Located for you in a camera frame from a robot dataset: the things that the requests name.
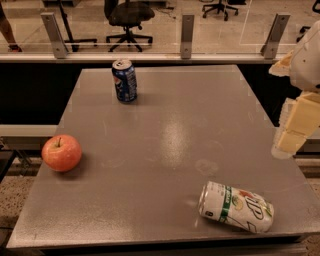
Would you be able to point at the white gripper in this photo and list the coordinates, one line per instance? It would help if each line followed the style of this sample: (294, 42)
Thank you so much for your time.
(307, 68)

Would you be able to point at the white green 7up can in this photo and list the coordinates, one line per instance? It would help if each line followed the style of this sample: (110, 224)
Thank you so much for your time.
(236, 207)

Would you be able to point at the blue pepsi can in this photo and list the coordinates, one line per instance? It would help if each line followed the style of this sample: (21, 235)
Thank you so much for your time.
(125, 80)

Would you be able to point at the black chair base right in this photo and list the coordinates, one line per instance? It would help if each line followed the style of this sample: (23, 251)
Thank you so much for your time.
(304, 29)

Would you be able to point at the black chair base background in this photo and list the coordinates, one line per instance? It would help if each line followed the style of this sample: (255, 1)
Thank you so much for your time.
(220, 6)

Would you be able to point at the black office chair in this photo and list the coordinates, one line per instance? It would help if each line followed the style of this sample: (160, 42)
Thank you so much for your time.
(127, 15)

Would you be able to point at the black desk leg stand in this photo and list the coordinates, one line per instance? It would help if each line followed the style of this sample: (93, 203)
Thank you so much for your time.
(75, 43)

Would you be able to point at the red apple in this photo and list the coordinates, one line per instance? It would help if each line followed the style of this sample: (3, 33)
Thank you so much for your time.
(62, 153)

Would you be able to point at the person leg with shoe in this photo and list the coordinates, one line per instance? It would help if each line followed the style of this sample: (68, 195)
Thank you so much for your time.
(6, 30)

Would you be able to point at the right metal railing bracket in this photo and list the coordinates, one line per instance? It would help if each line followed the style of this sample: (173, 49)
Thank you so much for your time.
(270, 47)

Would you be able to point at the metal railing bracket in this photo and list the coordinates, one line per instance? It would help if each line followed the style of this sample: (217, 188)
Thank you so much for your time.
(270, 47)
(186, 36)
(58, 46)

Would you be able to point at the middle metal railing bracket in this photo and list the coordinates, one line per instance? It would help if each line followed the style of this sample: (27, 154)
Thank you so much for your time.
(186, 36)

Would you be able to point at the left metal railing bracket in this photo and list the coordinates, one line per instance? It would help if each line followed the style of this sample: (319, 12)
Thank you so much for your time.
(58, 46)

